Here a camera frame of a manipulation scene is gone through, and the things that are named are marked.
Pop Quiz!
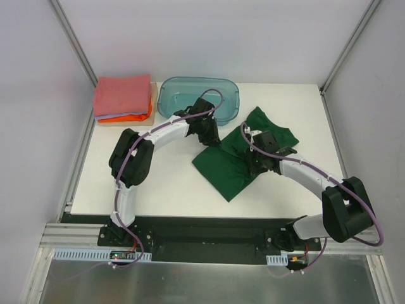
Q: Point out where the green t shirt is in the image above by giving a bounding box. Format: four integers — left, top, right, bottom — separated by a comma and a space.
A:
192, 106, 299, 202

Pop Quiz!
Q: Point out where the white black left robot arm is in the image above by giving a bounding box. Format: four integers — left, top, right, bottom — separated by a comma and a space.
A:
103, 96, 221, 246

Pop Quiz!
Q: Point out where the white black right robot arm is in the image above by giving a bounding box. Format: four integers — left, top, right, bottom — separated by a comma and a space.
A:
241, 126, 377, 252

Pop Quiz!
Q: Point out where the teal plastic bin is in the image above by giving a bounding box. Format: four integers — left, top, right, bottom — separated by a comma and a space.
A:
157, 76, 240, 127

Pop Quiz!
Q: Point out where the orange folded t shirt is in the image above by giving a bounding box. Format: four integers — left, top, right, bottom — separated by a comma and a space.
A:
97, 100, 155, 123

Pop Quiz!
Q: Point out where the pink folded t shirt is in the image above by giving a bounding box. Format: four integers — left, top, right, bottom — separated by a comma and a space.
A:
93, 74, 151, 116

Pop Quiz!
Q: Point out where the lavender folded t shirt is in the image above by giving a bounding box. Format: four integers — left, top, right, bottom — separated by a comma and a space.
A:
94, 112, 149, 120

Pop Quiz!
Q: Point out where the shiny metal front panel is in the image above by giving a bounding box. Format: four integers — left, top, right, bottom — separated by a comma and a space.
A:
40, 256, 378, 303

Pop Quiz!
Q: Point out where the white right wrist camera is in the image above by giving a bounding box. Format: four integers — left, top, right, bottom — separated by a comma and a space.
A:
242, 127, 262, 151

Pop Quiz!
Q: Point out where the right perforated cable tray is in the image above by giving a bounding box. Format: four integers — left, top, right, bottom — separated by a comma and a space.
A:
266, 254, 289, 267

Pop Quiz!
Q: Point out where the perforated cable tray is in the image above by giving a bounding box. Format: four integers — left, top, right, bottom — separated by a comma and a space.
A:
266, 254, 289, 267
54, 248, 152, 263

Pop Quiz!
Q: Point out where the left aluminium frame post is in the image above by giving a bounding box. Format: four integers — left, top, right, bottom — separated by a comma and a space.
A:
47, 0, 99, 88

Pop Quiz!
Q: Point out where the aluminium frame post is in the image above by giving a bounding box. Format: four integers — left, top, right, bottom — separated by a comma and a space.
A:
47, 0, 99, 88
318, 0, 385, 96

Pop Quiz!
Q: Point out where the right aluminium frame post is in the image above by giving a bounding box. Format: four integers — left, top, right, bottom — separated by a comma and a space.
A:
318, 0, 385, 96

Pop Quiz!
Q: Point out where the left perforated cable tray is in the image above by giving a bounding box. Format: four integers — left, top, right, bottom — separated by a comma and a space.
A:
54, 248, 152, 263

